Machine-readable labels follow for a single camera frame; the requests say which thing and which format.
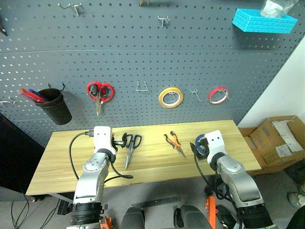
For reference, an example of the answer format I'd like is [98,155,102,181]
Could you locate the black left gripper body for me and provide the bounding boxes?
[110,135,123,150]

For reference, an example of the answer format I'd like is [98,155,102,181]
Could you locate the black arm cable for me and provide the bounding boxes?
[69,130,134,180]
[193,154,230,201]

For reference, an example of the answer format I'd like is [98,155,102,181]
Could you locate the cardboard box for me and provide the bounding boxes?
[238,115,305,175]

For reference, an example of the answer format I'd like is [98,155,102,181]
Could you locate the white paper sheet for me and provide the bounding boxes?
[271,120,305,154]

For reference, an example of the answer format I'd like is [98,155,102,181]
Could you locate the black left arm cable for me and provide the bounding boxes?
[69,130,134,180]

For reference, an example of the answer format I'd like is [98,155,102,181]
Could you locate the blue tape roll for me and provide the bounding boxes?
[194,134,208,154]

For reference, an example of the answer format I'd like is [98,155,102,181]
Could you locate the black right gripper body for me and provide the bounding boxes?
[195,137,211,161]

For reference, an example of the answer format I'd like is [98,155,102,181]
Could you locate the red-handled scissors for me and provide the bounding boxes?
[86,81,115,117]

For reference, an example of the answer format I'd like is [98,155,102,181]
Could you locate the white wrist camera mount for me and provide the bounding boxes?
[93,125,118,154]
[203,130,226,166]

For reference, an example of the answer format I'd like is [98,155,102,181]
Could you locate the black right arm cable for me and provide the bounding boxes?
[193,154,230,201]

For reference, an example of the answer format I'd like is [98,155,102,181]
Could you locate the grey pegboard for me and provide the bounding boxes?
[0,0,305,148]

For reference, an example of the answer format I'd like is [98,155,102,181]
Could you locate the black flat bar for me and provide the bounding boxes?
[131,196,182,211]

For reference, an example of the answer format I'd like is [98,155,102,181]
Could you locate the small metal pegboard hook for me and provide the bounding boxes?
[157,15,171,28]
[190,88,203,103]

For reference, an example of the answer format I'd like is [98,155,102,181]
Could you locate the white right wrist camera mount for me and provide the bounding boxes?
[203,130,226,166]

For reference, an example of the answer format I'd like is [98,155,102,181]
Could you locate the long metal pegboard hook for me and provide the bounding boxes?
[57,2,84,17]

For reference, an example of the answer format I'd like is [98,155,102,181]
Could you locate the black cup hook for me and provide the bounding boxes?
[47,82,67,92]

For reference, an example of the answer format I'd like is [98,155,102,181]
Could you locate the blue-handled scissors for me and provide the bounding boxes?
[123,134,142,171]

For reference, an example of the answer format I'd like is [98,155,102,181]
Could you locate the yellow tape roll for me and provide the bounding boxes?
[158,86,184,109]

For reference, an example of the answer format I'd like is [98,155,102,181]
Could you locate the camouflage shoe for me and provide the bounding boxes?
[286,185,305,208]

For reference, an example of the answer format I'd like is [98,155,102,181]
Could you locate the red tape roll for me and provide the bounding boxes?
[208,86,230,105]

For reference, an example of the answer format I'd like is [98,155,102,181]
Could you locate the wide metal pegboard hook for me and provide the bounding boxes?
[135,80,149,92]

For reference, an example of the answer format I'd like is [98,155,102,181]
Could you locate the white plastic bag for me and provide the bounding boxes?
[259,0,299,19]

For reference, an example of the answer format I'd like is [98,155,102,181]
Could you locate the blue plastic basket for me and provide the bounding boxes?
[232,8,299,34]

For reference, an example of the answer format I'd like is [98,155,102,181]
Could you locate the orange and black pliers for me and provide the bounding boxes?
[163,131,187,159]

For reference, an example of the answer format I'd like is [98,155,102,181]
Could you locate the blue pen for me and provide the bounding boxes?
[27,88,46,101]

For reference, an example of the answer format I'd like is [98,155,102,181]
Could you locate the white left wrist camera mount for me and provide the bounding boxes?
[93,125,118,154]

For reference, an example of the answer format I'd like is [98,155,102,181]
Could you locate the wooden table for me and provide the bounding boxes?
[25,119,263,197]

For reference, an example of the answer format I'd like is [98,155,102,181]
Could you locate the dark rounded shape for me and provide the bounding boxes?
[173,204,213,229]
[120,206,146,229]

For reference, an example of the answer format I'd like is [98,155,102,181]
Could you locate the black cup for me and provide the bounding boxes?
[35,88,73,126]

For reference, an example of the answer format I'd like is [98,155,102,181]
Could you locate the orange robot part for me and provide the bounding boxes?
[205,195,219,229]

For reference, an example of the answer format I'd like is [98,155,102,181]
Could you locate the black floor cables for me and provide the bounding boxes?
[10,192,61,229]

